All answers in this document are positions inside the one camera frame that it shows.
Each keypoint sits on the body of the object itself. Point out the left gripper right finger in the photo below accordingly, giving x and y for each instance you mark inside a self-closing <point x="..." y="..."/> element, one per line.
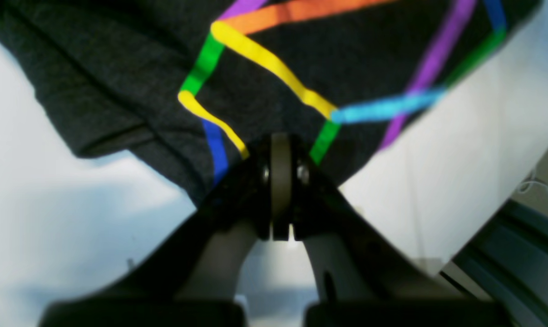
<point x="361" y="278"/>

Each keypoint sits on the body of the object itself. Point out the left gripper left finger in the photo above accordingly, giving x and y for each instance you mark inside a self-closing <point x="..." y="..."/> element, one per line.
<point x="190" y="280"/>

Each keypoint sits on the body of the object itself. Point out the black t-shirt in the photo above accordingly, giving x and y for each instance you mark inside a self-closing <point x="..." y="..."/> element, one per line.
<point x="186" y="85"/>

